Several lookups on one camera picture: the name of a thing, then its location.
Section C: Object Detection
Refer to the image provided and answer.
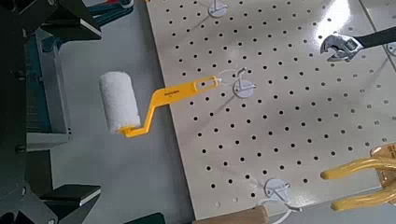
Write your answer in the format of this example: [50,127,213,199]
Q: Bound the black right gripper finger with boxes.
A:
[39,183,102,224]
[40,0,103,41]

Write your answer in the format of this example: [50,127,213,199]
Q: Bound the white zip tie loop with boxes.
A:
[217,68,243,87]
[255,198,302,224]

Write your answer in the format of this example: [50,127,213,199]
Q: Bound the beige perforated pegboard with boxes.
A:
[145,0,396,221]

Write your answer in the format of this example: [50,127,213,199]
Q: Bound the paint roller with yellow handle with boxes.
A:
[98,70,219,139]

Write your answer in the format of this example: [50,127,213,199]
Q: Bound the green tool with wooden handle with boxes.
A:
[191,204,271,224]

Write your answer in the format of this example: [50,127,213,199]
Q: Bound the chrome adjustable wrench black handle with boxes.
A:
[319,25,396,63]

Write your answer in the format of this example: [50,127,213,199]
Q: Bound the pliers with yellow handles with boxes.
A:
[319,142,396,213]

